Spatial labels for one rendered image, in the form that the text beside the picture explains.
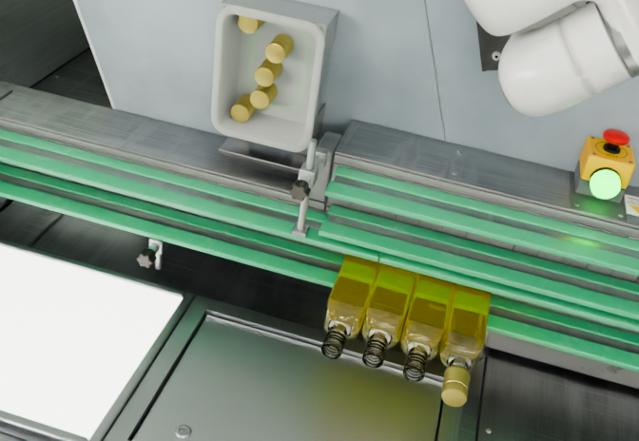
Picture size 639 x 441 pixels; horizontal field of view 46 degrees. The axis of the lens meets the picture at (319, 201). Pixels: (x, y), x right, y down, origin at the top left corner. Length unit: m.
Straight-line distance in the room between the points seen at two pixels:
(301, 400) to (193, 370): 0.17
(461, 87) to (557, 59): 0.40
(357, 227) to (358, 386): 0.25
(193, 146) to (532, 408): 0.72
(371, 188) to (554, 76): 0.39
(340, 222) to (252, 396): 0.30
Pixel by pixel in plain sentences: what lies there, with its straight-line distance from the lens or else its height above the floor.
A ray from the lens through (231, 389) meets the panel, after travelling 1.17.
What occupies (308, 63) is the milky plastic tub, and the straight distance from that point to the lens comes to 1.25.
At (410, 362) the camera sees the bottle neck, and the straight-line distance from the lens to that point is 1.05.
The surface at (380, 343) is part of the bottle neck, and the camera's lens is 1.06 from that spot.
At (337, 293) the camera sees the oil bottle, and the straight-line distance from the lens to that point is 1.11.
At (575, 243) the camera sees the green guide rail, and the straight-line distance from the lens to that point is 1.15.
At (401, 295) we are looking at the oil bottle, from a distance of 1.12.
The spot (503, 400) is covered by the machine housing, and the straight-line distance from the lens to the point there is 1.30.
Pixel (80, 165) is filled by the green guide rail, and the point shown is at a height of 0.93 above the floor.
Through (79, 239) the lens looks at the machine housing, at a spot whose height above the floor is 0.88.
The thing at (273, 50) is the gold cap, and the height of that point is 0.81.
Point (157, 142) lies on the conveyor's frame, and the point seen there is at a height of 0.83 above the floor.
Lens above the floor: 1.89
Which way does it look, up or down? 55 degrees down
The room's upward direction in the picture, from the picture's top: 153 degrees counter-clockwise
